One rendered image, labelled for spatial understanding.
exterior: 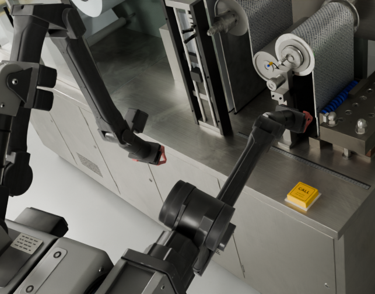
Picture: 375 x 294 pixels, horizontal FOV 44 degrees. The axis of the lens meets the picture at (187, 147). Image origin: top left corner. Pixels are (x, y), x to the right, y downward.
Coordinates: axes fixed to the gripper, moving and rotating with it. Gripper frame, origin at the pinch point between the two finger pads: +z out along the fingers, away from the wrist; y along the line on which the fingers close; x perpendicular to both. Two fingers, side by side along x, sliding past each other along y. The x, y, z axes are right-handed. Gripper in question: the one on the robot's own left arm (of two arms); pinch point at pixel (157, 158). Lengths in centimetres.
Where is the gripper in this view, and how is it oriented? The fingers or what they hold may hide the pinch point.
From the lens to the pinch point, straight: 154.6
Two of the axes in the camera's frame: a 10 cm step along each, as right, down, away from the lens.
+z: 4.3, 3.2, 8.4
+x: -2.9, 9.3, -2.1
